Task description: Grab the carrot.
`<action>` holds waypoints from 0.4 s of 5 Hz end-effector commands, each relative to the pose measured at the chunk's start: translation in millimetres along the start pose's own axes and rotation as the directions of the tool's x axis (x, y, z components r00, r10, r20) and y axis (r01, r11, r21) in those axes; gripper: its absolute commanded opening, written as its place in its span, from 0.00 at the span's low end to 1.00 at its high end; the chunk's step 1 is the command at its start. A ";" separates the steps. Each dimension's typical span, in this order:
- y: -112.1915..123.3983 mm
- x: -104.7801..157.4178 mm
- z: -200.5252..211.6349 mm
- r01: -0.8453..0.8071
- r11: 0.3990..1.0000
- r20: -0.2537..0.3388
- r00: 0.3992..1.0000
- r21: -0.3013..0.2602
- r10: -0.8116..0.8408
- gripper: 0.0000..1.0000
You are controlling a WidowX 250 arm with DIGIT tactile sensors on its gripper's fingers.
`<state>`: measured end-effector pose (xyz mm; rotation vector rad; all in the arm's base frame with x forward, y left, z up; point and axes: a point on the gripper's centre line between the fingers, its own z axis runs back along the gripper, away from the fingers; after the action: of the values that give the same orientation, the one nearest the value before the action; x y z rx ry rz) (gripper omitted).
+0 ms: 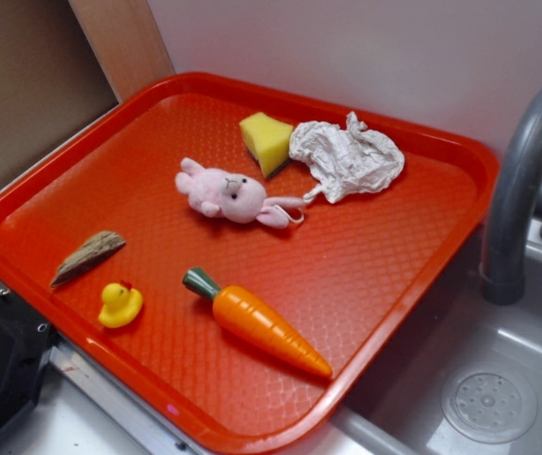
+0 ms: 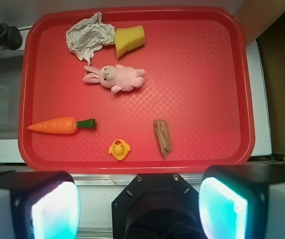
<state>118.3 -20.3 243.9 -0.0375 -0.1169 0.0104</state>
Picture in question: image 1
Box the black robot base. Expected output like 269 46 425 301
0 290 56 438

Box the orange plastic toy carrot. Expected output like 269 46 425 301
182 267 334 378

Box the red plastic tray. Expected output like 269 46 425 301
0 73 498 454

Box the pink plush bunny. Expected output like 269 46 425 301
175 157 305 228

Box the yellow sponge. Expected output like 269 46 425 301
239 112 294 178

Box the crumpled white cloth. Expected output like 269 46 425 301
289 111 406 204

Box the yellow rubber duck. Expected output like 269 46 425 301
98 281 143 329

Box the wooden wedge piece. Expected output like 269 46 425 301
50 230 126 287

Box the grey toy faucet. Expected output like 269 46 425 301
479 89 542 305

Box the wooden board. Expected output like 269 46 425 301
69 0 175 102

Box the grey toy sink basin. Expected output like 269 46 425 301
332 222 542 455

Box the brown cardboard panel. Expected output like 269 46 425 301
0 1 117 189

